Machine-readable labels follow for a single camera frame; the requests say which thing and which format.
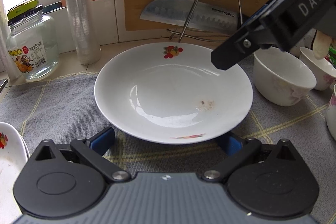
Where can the white plate fruit print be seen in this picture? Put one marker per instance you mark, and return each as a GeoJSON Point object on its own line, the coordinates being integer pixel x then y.
{"type": "Point", "coordinates": [10, 161]}
{"type": "Point", "coordinates": [173, 98]}

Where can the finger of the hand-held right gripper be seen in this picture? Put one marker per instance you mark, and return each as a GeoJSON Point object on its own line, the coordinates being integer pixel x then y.
{"type": "Point", "coordinates": [231, 53]}
{"type": "Point", "coordinates": [260, 11]}

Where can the glass jar yellow lid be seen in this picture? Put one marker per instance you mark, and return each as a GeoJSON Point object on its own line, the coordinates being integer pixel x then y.
{"type": "Point", "coordinates": [31, 48]}

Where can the grey blue checked towel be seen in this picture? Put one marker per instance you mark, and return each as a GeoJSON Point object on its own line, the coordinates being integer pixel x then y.
{"type": "Point", "coordinates": [65, 108]}

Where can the dark blue dish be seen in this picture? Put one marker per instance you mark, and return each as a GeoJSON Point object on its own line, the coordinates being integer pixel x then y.
{"type": "Point", "coordinates": [53, 6]}

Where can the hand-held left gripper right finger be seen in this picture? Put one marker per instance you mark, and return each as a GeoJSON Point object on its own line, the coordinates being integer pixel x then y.
{"type": "Point", "coordinates": [232, 145]}

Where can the person's right hand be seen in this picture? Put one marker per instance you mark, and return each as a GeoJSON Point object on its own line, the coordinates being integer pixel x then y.
{"type": "Point", "coordinates": [320, 45]}

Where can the white bowl pink flowers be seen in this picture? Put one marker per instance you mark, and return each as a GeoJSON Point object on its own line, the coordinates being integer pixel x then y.
{"type": "Point", "coordinates": [283, 74]}
{"type": "Point", "coordinates": [321, 71]}
{"type": "Point", "coordinates": [332, 113]}

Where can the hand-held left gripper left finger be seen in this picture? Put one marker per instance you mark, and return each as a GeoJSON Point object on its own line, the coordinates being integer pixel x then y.
{"type": "Point", "coordinates": [102, 139]}

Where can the tall cling film roll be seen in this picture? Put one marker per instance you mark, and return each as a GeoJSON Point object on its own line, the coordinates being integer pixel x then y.
{"type": "Point", "coordinates": [78, 3]}

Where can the short cling film roll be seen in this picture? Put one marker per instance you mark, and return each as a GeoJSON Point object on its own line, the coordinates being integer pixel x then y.
{"type": "Point", "coordinates": [5, 43]}

